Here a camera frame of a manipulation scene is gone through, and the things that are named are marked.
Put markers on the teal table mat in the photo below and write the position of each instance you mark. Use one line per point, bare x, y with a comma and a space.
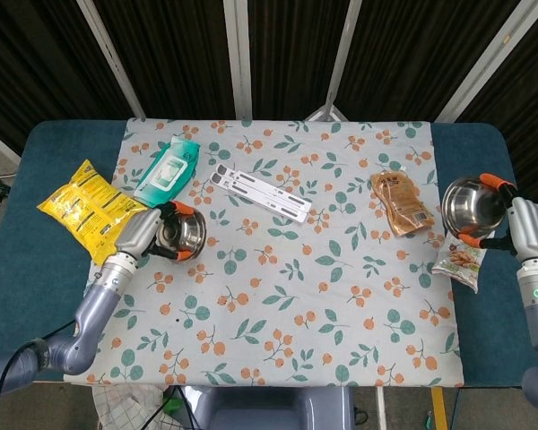
36, 269

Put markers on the white folding laptop stand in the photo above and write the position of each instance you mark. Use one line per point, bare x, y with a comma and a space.
260, 192

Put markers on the steel bowl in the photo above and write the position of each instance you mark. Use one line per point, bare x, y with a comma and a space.
473, 206
190, 233

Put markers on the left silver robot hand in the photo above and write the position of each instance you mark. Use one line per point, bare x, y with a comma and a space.
139, 233

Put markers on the white nut snack packet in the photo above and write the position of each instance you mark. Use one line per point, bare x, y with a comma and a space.
459, 264

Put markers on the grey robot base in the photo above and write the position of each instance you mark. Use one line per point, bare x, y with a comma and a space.
269, 407

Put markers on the brown spout pouch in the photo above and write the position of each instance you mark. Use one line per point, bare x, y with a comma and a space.
403, 206

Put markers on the white frame post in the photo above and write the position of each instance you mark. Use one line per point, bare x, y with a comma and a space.
484, 62
238, 58
343, 45
112, 58

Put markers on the yellow floor tape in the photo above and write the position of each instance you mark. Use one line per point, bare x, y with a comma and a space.
440, 407

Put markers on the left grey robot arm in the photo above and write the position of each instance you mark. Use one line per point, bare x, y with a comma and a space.
94, 309

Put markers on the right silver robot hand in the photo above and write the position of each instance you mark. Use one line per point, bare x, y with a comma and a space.
533, 228

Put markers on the green wet wipes pack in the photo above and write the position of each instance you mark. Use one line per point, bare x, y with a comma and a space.
166, 174

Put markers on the white tripod stand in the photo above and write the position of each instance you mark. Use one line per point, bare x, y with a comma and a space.
327, 114

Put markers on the yellow snack bag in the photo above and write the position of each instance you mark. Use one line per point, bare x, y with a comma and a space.
85, 206

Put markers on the floral tablecloth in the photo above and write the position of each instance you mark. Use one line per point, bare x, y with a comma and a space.
269, 313

